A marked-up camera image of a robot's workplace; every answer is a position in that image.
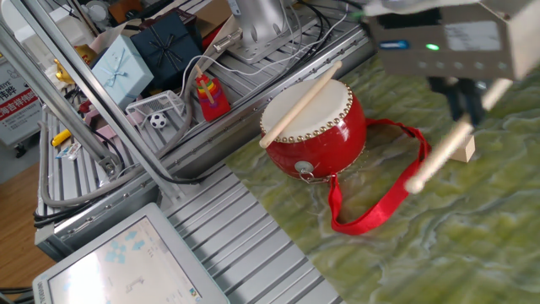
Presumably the red drum with white head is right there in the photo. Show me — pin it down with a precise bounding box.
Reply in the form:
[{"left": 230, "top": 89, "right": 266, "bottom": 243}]
[{"left": 259, "top": 79, "right": 368, "bottom": 185}]

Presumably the small wooden cube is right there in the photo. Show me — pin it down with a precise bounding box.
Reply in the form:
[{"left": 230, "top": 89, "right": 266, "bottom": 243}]
[{"left": 449, "top": 133, "right": 477, "bottom": 164}]

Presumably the thick aluminium frame post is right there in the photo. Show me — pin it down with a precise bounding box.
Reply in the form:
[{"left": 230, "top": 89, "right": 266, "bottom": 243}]
[{"left": 0, "top": 23, "right": 123, "bottom": 178}]

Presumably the white round device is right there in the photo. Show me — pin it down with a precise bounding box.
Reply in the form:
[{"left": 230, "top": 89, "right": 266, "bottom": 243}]
[{"left": 82, "top": 0, "right": 111, "bottom": 24}]

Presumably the white red sign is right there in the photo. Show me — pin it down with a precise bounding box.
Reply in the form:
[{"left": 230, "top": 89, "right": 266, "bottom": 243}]
[{"left": 0, "top": 58, "right": 43, "bottom": 148}]

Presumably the wooden drumstick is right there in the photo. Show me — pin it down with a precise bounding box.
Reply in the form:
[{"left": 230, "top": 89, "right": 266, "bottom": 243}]
[
  {"left": 258, "top": 60, "right": 343, "bottom": 149},
  {"left": 403, "top": 78, "right": 515, "bottom": 195}
]

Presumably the white teach pendant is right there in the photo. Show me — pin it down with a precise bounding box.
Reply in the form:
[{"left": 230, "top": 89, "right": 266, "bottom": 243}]
[{"left": 32, "top": 202, "right": 231, "bottom": 304}]

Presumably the brown cardboard sheet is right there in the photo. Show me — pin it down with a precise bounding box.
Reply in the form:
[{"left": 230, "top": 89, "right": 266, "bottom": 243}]
[{"left": 192, "top": 0, "right": 234, "bottom": 39}]

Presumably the grey corrugated hose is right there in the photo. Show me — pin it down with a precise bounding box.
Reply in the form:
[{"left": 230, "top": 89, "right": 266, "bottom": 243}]
[{"left": 37, "top": 54, "right": 199, "bottom": 209}]

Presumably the grey Schunk gripper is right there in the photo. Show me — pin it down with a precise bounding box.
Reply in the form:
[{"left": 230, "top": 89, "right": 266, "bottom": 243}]
[{"left": 364, "top": 0, "right": 540, "bottom": 127}]

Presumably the dark maroon box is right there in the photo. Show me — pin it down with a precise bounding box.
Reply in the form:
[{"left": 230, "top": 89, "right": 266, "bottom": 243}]
[{"left": 138, "top": 7, "right": 198, "bottom": 30}]

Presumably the rainbow ring stacking toy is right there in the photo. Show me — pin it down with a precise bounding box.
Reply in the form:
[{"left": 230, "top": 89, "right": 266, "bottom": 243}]
[{"left": 193, "top": 63, "right": 232, "bottom": 123}]

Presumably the gold figurine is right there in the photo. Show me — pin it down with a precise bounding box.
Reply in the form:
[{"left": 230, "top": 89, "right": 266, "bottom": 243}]
[{"left": 52, "top": 44, "right": 99, "bottom": 85}]

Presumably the navy gift box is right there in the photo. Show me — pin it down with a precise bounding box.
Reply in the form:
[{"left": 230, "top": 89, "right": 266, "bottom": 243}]
[{"left": 129, "top": 11, "right": 203, "bottom": 90}]

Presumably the small soccer ball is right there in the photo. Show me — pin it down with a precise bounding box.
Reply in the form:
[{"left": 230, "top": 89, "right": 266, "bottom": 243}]
[{"left": 149, "top": 112, "right": 168, "bottom": 130}]

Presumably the yellow handled tool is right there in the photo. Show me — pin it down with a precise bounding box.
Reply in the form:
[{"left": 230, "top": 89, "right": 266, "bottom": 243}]
[{"left": 51, "top": 128, "right": 73, "bottom": 148}]

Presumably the small white blue packet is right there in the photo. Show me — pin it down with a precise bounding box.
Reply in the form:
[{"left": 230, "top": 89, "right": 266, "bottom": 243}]
[{"left": 55, "top": 142, "right": 82, "bottom": 161}]

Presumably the brown box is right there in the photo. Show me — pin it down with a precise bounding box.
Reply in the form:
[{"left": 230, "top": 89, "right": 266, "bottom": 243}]
[{"left": 108, "top": 0, "right": 144, "bottom": 24}]

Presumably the red box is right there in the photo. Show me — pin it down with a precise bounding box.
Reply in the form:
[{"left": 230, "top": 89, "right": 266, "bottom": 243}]
[{"left": 201, "top": 23, "right": 224, "bottom": 52}]

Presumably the pink plastic piece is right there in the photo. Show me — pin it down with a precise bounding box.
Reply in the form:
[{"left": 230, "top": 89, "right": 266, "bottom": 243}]
[{"left": 84, "top": 108, "right": 147, "bottom": 143}]

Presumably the white mini soccer goal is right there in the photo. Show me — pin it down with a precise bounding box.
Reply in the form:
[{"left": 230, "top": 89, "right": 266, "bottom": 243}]
[{"left": 125, "top": 90, "right": 186, "bottom": 130}]

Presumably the silver metal pedestal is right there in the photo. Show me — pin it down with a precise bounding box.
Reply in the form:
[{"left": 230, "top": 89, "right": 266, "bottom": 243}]
[{"left": 213, "top": 0, "right": 316, "bottom": 65}]

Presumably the black cable bundle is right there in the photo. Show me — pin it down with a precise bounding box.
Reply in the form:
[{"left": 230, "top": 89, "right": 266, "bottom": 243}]
[
  {"left": 33, "top": 198, "right": 102, "bottom": 229},
  {"left": 248, "top": 0, "right": 335, "bottom": 90}
]

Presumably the light blue gift box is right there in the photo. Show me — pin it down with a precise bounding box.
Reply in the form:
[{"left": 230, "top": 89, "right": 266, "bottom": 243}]
[{"left": 90, "top": 34, "right": 155, "bottom": 110}]

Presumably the slim aluminium frame post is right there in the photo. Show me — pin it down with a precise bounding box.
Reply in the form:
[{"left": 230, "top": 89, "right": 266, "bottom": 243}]
[{"left": 8, "top": 0, "right": 186, "bottom": 204}]

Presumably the red drum strap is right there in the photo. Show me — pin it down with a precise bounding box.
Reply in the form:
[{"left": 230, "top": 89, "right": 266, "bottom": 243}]
[{"left": 327, "top": 117, "right": 432, "bottom": 236}]

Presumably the white cable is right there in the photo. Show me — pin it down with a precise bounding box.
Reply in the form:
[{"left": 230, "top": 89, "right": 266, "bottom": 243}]
[{"left": 179, "top": 0, "right": 352, "bottom": 98}]

